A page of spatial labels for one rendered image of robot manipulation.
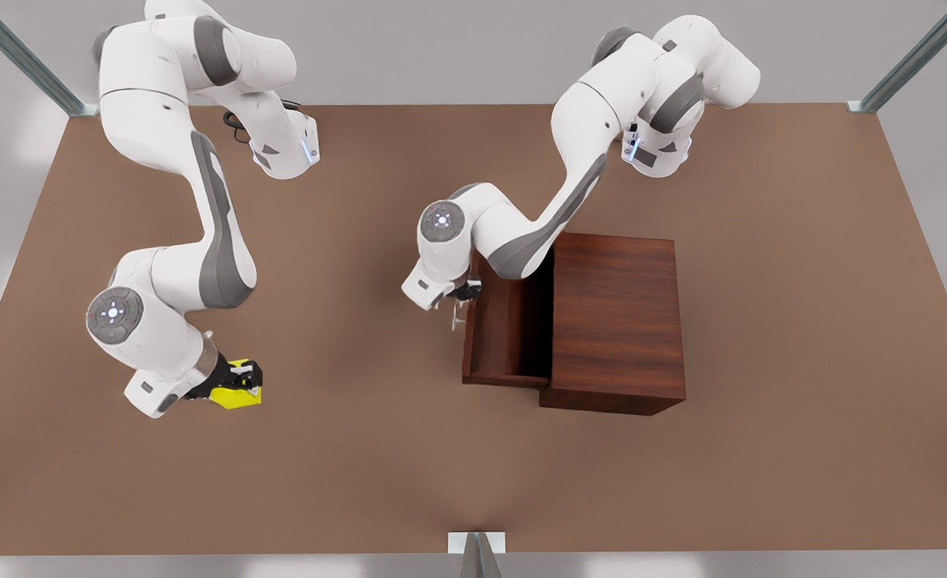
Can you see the yellow black toy block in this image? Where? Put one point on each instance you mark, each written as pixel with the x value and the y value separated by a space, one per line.
pixel 237 396

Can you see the dark wooden drawer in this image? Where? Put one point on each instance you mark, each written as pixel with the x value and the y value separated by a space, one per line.
pixel 510 337

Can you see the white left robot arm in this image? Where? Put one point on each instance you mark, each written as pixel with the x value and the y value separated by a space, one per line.
pixel 602 128

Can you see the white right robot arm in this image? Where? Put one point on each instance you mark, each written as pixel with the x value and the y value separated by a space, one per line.
pixel 160 120

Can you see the dark wooden cabinet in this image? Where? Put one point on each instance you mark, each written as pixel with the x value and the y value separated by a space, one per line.
pixel 618 321

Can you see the silver frame post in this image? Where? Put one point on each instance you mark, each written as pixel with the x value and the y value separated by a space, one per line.
pixel 477 554
pixel 915 56
pixel 20 56

